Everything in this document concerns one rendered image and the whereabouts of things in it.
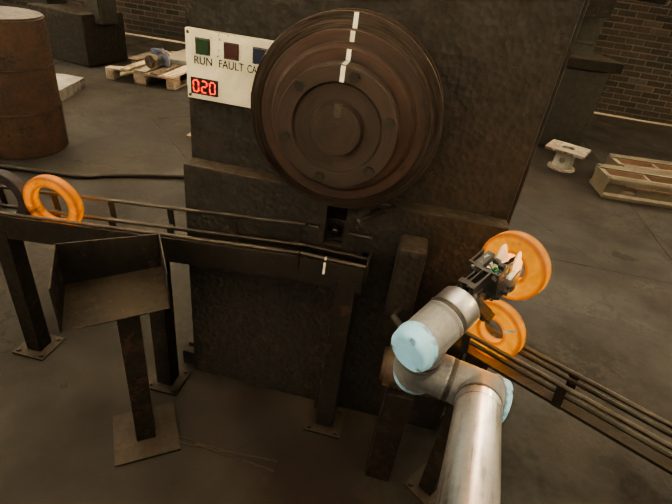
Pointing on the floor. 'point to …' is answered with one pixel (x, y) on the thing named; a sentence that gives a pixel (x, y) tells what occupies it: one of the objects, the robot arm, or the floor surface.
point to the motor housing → (388, 422)
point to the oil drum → (28, 88)
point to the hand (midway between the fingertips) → (516, 258)
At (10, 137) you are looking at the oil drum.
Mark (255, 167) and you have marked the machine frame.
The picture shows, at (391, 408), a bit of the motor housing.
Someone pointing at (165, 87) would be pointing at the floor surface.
